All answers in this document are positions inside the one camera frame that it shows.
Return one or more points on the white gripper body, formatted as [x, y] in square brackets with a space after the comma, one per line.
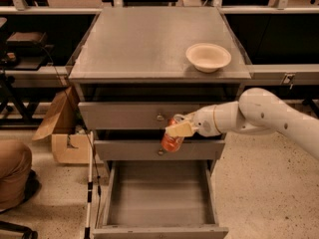
[203, 120]

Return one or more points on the red coke can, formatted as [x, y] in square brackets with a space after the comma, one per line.
[171, 143]

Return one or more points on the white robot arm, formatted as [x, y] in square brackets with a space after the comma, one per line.
[257, 110]

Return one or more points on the grey drawer cabinet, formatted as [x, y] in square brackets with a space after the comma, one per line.
[138, 55]

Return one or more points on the grey open bottom drawer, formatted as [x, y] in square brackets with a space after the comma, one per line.
[159, 200]

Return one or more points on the grey middle drawer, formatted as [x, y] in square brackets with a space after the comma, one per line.
[152, 150]

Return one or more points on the grey top drawer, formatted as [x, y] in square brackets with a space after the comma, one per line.
[132, 115]

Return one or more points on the white paper bowl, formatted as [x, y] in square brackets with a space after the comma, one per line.
[208, 58]

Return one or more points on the brown cardboard box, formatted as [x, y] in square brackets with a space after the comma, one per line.
[59, 125]

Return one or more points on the white black pole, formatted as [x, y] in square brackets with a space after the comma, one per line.
[87, 231]

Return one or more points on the black shoe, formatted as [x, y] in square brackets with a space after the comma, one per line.
[32, 185]

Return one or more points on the black stand with tray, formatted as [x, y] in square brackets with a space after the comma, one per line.
[23, 88]

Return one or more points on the person leg tan trousers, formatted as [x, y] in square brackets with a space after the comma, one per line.
[15, 166]

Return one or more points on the black office chair base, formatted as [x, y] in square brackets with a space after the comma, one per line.
[14, 231]

